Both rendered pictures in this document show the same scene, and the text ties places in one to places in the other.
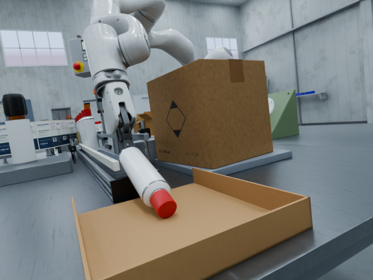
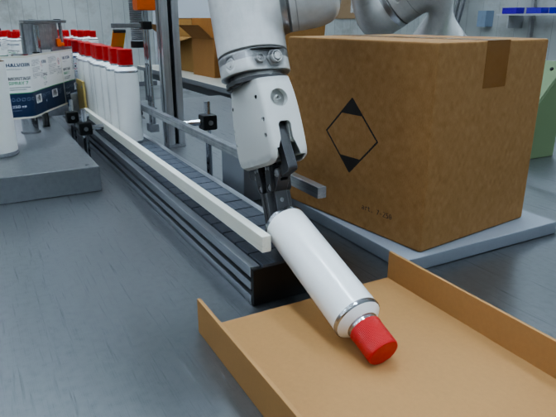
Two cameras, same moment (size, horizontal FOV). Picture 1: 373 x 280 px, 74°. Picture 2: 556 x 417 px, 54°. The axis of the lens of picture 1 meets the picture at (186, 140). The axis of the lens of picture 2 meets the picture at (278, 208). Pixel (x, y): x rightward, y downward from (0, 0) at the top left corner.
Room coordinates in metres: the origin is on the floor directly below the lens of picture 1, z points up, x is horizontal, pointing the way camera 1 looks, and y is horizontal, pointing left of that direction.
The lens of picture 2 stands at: (-0.07, 0.16, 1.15)
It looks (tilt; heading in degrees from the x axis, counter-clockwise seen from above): 19 degrees down; 358
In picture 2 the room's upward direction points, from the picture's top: straight up
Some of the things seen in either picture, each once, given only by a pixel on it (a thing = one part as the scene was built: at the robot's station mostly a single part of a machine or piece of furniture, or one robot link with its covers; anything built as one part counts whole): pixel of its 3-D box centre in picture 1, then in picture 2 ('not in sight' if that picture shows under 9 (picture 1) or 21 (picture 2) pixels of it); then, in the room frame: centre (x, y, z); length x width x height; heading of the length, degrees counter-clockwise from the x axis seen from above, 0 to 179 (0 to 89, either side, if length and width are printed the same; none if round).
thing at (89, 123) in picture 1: (90, 130); (128, 96); (1.18, 0.45, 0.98); 0.05 x 0.05 x 0.20
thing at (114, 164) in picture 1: (89, 150); (138, 150); (0.98, 0.39, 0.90); 1.07 x 0.01 x 0.02; 27
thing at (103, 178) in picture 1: (92, 155); (122, 146); (1.26, 0.49, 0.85); 1.65 x 0.11 x 0.05; 27
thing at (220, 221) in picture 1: (168, 209); (385, 352); (0.37, 0.04, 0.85); 0.30 x 0.26 x 0.04; 27
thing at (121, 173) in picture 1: (92, 154); (122, 143); (1.26, 0.49, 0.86); 1.65 x 0.08 x 0.04; 27
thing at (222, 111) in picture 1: (206, 114); (404, 126); (0.79, -0.07, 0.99); 0.30 x 0.24 x 0.27; 33
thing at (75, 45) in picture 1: (90, 56); not in sight; (1.39, 0.46, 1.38); 0.17 x 0.10 x 0.19; 82
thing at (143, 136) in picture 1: (106, 135); (173, 121); (1.02, 0.33, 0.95); 1.07 x 0.01 x 0.01; 27
